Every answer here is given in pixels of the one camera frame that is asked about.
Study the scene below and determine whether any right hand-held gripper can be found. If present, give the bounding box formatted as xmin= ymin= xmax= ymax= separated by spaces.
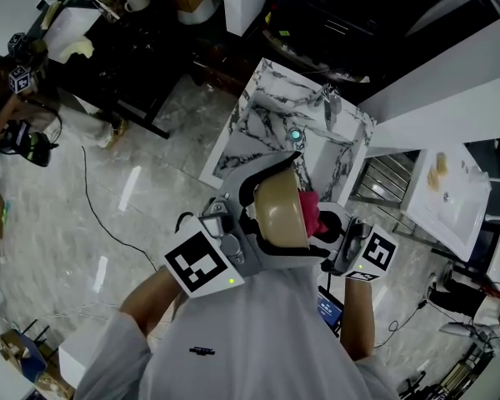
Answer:
xmin=314 ymin=201 xmax=399 ymax=283

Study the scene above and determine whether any person's right forearm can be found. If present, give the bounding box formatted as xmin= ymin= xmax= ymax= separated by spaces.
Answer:
xmin=338 ymin=275 xmax=377 ymax=363

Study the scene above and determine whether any white ceramic sink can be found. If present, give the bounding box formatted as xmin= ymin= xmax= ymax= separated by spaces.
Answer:
xmin=399 ymin=142 xmax=493 ymax=263

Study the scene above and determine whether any metal rack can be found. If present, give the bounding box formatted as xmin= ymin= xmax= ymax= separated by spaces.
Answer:
xmin=348 ymin=150 xmax=421 ymax=213

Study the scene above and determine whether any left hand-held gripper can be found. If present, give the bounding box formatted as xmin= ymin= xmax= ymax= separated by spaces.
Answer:
xmin=164 ymin=151 xmax=331 ymax=299

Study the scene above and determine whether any person's white shirt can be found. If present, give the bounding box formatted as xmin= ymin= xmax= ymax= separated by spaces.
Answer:
xmin=72 ymin=264 xmax=403 ymax=400

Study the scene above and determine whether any black floor cable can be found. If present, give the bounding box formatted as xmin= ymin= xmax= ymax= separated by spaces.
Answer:
xmin=80 ymin=145 xmax=160 ymax=273

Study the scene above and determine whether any chrome faucet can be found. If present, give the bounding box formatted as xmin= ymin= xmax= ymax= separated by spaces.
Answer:
xmin=311 ymin=82 xmax=343 ymax=132

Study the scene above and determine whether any person's left forearm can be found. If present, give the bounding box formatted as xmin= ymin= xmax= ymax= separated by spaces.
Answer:
xmin=118 ymin=264 xmax=193 ymax=346

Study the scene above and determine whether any black tablet with blue screen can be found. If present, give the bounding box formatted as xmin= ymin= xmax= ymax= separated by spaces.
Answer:
xmin=316 ymin=290 xmax=345 ymax=338

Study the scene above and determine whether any yellow sponge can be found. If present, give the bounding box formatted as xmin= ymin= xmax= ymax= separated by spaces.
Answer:
xmin=426 ymin=151 xmax=450 ymax=192

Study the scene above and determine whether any white pillar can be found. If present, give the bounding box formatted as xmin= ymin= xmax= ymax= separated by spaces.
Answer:
xmin=220 ymin=0 xmax=275 ymax=38

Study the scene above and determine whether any white low block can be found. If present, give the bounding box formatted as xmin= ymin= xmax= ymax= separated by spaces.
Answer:
xmin=57 ymin=318 xmax=124 ymax=391

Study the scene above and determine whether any black table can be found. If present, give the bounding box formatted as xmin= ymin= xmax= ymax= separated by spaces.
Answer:
xmin=24 ymin=0 xmax=234 ymax=141

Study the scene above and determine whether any marble sink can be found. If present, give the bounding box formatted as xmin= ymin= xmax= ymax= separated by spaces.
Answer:
xmin=198 ymin=56 xmax=378 ymax=208

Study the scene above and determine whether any white box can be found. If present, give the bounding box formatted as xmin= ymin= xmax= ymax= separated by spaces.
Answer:
xmin=42 ymin=6 xmax=104 ymax=64

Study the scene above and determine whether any tan bowl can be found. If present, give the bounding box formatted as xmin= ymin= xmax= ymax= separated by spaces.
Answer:
xmin=252 ymin=166 xmax=312 ymax=250

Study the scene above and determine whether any black cabinet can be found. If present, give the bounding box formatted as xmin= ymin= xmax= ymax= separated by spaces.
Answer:
xmin=264 ymin=0 xmax=438 ymax=85

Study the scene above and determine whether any white countertop slab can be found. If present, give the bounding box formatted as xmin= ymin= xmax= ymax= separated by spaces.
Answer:
xmin=357 ymin=12 xmax=500 ymax=158

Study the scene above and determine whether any red cloth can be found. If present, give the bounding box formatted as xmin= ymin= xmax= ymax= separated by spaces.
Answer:
xmin=297 ymin=188 xmax=331 ymax=239

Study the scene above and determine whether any open cardboard box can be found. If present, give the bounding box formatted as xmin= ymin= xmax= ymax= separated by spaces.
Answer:
xmin=0 ymin=327 xmax=75 ymax=400

